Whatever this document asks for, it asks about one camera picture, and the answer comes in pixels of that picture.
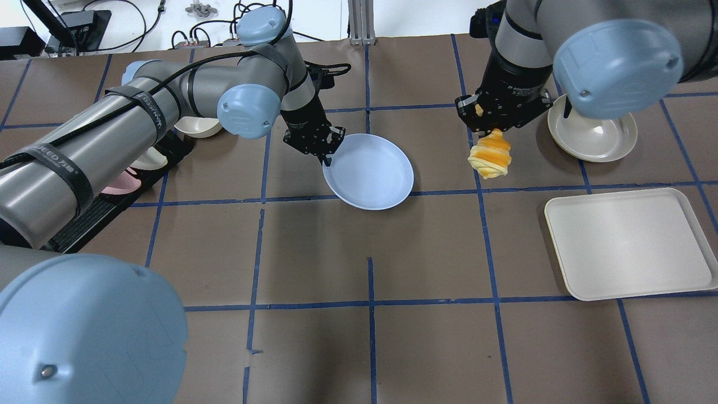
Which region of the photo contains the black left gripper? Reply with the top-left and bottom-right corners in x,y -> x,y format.
280,65 -> 347,168

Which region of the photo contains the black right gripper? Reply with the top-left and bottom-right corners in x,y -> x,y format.
455,49 -> 553,135

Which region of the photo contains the blue plate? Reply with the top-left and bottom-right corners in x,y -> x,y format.
323,133 -> 415,210

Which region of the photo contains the orange glazed bread roll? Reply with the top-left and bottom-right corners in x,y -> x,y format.
467,128 -> 512,180

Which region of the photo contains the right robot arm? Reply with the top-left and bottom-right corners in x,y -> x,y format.
455,1 -> 717,135

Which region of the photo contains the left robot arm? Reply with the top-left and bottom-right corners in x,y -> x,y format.
1,7 -> 344,403

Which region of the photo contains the white shallow plate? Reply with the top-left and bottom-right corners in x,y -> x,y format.
547,95 -> 638,163

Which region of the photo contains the cream plate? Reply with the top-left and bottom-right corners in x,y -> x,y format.
130,146 -> 168,171

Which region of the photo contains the pink plate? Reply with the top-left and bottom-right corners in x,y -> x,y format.
100,168 -> 142,195

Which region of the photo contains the cream bowl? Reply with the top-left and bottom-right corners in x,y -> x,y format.
174,117 -> 222,139

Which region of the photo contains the white rectangular tray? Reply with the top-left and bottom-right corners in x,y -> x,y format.
544,187 -> 716,301

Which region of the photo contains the black dish rack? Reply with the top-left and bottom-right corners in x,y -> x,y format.
41,131 -> 196,254

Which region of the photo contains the black monitor stand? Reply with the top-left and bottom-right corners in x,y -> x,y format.
21,1 -> 112,56

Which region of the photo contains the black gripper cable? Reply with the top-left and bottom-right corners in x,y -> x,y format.
0,0 -> 295,172

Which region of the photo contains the aluminium frame post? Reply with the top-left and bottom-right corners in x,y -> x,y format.
348,0 -> 376,46

